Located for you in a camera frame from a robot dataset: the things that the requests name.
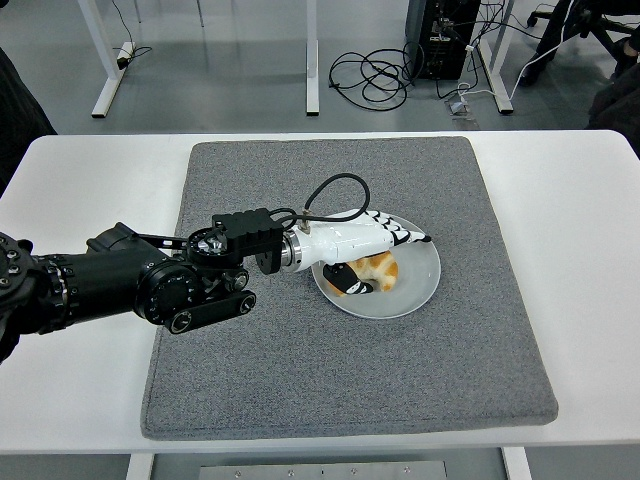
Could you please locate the black computer tower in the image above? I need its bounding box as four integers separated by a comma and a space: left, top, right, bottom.
404, 0, 482, 81

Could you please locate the grey fabric mat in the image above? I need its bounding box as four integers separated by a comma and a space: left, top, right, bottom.
139, 135, 560, 444

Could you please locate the thin black hanging cable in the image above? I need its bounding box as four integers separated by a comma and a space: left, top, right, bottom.
108, 0, 152, 67

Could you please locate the white desk leg with foot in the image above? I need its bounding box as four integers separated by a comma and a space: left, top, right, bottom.
304, 0, 320, 118
76, 0, 136, 119
478, 0, 515, 115

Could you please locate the grey metal plate with screws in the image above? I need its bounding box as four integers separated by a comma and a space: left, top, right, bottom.
198, 460, 449, 480

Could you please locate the golden croissant bread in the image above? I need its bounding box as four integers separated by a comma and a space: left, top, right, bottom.
337, 252, 401, 297

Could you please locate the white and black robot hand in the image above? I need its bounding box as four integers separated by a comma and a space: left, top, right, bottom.
294, 209, 432, 298

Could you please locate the pale grey round plate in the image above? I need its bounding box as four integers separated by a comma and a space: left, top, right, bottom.
310, 211, 442, 321

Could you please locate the person's leg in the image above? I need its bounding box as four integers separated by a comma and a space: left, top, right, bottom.
517, 0, 577, 88
587, 69, 640, 134

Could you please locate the coiled black floor cable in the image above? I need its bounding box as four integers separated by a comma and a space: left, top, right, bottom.
328, 42, 416, 110

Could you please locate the black office chair base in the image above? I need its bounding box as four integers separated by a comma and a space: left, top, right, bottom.
527, 0, 640, 81

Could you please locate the white table leg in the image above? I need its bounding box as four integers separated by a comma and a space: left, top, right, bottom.
501, 446, 532, 480
125, 452, 156, 480

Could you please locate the small metal floor box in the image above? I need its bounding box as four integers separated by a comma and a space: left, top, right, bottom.
443, 97, 476, 121

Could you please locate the person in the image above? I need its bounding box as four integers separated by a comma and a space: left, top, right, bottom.
0, 44, 57, 197

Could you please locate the white cable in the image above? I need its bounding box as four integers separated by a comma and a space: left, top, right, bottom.
455, 0, 581, 101

